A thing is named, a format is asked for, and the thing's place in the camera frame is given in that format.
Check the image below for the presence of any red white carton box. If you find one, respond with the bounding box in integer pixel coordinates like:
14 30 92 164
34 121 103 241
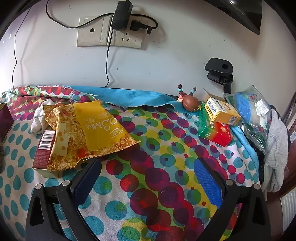
32 130 61 178

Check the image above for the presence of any white sock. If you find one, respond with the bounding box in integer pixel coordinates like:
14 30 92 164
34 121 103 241
30 99 54 135

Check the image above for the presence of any yellow snack bag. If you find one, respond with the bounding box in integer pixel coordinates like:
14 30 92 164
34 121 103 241
43 100 138 172

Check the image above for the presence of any olive yarn rope ball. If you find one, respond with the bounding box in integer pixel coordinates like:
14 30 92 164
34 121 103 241
0 138 5 173

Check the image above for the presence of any red green medicine box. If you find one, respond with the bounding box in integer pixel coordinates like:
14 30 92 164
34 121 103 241
198 102 232 147

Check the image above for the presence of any grey cloth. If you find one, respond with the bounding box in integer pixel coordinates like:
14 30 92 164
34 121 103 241
261 109 288 199

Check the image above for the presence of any polka dot cloth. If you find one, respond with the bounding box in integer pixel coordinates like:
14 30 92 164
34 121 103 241
1 86 259 240

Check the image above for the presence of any yellow medicine box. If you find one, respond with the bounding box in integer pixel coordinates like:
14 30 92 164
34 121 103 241
204 89 241 126

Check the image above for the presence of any plastic bag with blue item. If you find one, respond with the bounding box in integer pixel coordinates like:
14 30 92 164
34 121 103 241
224 85 271 154

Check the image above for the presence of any brown reindeer toy figure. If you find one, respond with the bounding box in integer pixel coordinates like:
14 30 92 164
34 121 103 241
177 84 202 112

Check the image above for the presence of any gold and maroon storage box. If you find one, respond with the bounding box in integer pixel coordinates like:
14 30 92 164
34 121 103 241
0 103 14 142

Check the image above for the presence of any blue cloth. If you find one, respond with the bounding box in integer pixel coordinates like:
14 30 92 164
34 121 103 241
62 85 186 110

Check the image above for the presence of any black power adapter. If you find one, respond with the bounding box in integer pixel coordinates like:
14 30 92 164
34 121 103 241
111 1 133 31

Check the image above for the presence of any black clamp mount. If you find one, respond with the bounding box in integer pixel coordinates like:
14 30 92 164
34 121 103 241
205 58 233 94

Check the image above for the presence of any black wall television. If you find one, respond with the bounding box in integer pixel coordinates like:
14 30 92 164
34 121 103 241
205 0 262 35

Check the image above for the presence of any black adapter cable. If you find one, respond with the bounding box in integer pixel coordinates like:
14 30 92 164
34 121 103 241
45 0 159 88

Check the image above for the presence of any white wall socket plate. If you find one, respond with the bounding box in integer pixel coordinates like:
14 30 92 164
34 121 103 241
76 16 149 49

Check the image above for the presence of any black television cable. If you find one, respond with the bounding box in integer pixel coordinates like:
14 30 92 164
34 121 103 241
11 6 32 88

